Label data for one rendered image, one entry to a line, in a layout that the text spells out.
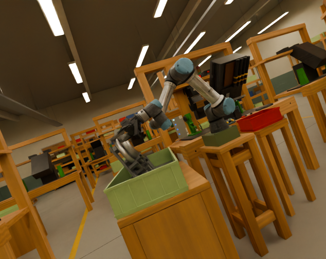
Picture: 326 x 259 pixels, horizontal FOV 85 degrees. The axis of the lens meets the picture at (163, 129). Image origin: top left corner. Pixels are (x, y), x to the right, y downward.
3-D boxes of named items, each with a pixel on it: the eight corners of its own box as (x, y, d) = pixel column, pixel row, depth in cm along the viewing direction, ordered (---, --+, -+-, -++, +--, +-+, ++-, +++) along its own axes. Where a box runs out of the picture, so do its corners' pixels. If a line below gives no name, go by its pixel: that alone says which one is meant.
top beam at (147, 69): (231, 46, 262) (229, 40, 261) (137, 74, 220) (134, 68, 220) (227, 49, 270) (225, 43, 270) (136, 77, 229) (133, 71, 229)
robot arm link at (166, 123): (167, 125, 121) (157, 112, 119) (175, 122, 111) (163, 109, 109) (159, 132, 118) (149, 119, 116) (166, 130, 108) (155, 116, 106)
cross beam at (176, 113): (238, 92, 269) (236, 86, 269) (162, 122, 233) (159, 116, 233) (236, 93, 274) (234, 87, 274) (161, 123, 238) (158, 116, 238)
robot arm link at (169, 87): (166, 69, 138) (144, 126, 126) (171, 62, 128) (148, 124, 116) (178, 76, 142) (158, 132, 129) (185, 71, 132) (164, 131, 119)
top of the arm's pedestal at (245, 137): (255, 137, 133) (253, 132, 133) (220, 154, 125) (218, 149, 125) (230, 138, 164) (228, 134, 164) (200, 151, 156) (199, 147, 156)
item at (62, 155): (109, 166, 1037) (94, 131, 1031) (54, 190, 944) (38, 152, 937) (109, 165, 1089) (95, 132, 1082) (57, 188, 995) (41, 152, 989)
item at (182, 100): (254, 107, 264) (231, 46, 262) (166, 146, 223) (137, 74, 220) (250, 108, 273) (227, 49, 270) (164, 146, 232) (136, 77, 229)
